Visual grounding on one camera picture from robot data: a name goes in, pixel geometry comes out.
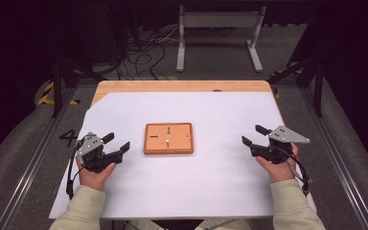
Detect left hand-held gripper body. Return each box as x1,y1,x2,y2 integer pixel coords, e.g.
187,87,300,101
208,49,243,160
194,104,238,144
76,131,124,174

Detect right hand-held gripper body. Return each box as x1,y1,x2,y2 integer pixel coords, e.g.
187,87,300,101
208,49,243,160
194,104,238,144
250,125,311,165

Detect wooden picture frame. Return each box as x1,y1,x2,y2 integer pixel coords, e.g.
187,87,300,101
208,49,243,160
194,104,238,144
143,122,195,156

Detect person's left hand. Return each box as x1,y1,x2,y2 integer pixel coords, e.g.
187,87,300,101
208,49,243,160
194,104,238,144
75,155,118,193

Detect person's right hand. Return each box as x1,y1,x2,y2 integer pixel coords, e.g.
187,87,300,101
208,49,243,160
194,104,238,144
256,143,301,184

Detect black metal stand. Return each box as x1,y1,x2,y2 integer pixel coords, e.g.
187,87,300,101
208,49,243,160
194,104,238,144
266,9,326,119
46,6,107,119

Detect white table sheet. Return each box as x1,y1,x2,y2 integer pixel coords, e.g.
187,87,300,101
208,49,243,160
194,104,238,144
48,91,317,220

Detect yellow black floor tape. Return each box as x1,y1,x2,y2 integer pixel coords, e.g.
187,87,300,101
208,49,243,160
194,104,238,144
36,80,81,106

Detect wooden table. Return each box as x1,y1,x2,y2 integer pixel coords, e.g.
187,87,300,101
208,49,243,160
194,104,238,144
90,80,318,214

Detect grey metal stand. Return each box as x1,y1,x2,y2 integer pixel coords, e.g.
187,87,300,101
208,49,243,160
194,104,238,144
175,5,267,73

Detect left hand-held gripper cable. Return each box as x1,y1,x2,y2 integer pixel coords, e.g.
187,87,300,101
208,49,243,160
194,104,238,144
65,140,86,201

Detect hand-held gripper cable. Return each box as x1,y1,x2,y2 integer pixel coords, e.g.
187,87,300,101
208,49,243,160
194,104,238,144
279,147,314,196
65,140,86,201

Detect right hand-held gripper cable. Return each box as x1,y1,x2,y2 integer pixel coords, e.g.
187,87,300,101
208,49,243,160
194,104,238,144
279,147,314,196

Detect metal floor rail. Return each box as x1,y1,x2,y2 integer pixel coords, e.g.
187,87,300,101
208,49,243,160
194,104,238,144
300,85,368,230
0,85,78,230

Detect bundle of black floor cables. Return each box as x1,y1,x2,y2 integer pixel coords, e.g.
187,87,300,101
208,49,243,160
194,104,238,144
116,25,186,81

